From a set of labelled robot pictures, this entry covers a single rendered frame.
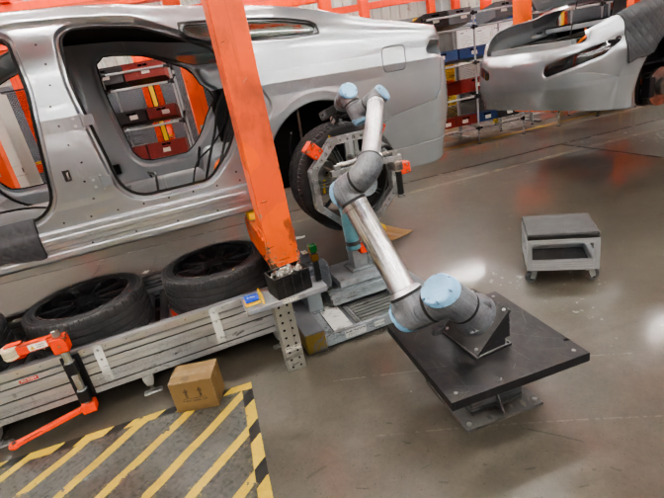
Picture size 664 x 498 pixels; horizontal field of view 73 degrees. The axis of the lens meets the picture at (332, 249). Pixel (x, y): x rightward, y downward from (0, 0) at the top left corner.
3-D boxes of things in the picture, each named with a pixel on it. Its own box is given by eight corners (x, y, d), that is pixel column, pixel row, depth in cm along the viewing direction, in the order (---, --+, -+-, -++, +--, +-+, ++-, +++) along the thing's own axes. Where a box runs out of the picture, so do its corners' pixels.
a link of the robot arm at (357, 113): (368, 116, 224) (356, 95, 224) (352, 128, 231) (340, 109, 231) (376, 115, 231) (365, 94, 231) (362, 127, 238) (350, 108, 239)
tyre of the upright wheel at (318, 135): (268, 156, 270) (319, 241, 299) (278, 160, 249) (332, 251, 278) (356, 100, 280) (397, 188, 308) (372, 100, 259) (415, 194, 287)
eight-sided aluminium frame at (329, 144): (397, 210, 284) (386, 124, 264) (402, 212, 278) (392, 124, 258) (318, 233, 269) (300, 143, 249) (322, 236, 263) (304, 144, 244)
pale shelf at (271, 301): (317, 279, 247) (316, 274, 246) (328, 290, 232) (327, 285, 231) (242, 303, 236) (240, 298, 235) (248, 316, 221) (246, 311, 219)
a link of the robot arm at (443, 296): (479, 315, 175) (452, 296, 167) (444, 329, 185) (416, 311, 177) (475, 284, 184) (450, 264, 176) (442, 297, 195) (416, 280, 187)
